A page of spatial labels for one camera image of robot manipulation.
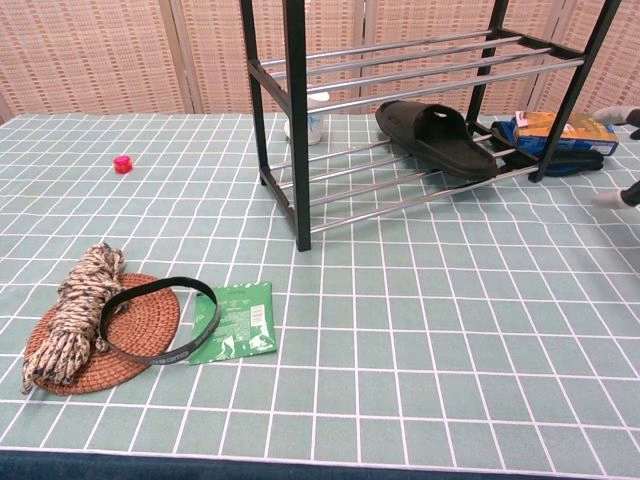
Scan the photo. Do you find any green checked tablecloth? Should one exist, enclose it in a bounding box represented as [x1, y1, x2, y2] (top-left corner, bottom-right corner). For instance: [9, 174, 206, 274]
[0, 112, 640, 464]

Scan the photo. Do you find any woven bamboo folding screen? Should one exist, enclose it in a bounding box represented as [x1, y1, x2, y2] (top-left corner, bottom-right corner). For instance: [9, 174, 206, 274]
[0, 0, 640, 124]

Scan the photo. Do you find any white plastic bottle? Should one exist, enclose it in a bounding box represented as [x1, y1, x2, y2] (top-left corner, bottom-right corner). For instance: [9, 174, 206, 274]
[283, 93, 331, 146]

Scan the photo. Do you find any green foil sachet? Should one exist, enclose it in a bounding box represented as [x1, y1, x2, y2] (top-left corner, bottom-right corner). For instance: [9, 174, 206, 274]
[188, 280, 279, 366]

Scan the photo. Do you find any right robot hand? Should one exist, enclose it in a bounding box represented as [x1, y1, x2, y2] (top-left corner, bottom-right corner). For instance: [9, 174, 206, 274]
[591, 105, 640, 209]

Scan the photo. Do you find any black metal shoe rack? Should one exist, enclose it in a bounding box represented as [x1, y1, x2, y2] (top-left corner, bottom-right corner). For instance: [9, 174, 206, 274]
[238, 0, 624, 253]

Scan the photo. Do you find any black and blue glove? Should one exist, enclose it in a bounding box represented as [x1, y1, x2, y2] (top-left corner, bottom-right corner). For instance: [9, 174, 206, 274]
[488, 119, 605, 177]

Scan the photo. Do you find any black rubber slipper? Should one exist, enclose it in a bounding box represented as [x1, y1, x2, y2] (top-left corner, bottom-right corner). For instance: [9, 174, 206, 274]
[374, 99, 502, 180]

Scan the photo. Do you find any beige braided rope bundle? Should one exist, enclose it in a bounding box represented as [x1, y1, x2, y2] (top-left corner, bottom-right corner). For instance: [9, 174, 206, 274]
[20, 242, 126, 396]

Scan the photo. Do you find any round brown woven coaster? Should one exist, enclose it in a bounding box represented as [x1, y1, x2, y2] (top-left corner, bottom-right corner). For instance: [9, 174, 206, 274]
[23, 272, 182, 397]

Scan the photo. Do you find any black elastic headband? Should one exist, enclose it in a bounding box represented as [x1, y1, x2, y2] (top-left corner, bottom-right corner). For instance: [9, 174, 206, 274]
[99, 276, 223, 367]

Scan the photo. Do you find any orange and blue carton box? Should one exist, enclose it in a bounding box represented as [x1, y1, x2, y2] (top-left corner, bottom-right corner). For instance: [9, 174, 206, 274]
[513, 110, 620, 158]

